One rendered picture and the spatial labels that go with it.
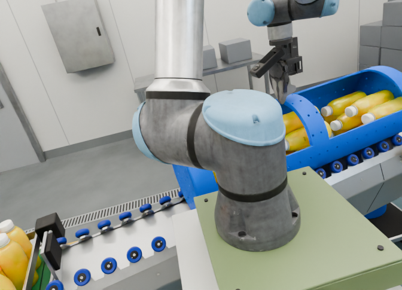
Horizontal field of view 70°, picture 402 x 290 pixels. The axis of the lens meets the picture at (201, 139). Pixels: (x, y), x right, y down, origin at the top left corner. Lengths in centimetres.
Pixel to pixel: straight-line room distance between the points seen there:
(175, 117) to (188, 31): 14
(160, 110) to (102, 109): 389
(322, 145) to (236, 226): 58
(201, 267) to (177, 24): 42
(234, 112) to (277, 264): 24
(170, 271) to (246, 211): 55
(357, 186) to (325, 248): 75
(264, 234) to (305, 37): 440
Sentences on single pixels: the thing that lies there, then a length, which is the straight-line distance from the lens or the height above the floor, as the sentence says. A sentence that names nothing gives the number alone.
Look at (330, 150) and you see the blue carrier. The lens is 104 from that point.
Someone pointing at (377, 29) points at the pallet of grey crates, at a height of 88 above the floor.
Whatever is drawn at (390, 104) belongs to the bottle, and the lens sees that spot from 123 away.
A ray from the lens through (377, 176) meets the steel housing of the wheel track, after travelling 130.
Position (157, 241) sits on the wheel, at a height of 98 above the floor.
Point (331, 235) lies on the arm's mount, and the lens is 53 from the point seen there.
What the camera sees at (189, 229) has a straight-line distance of 65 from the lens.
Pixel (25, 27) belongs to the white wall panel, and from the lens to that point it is 439.
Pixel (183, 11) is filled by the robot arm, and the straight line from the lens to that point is 51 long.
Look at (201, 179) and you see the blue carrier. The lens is 82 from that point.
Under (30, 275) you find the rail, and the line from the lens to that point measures 106.
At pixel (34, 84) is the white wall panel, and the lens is 447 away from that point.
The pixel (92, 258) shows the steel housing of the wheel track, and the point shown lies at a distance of 105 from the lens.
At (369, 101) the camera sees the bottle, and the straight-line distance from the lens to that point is 124.
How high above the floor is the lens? 157
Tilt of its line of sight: 24 degrees down
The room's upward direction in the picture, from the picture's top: 12 degrees counter-clockwise
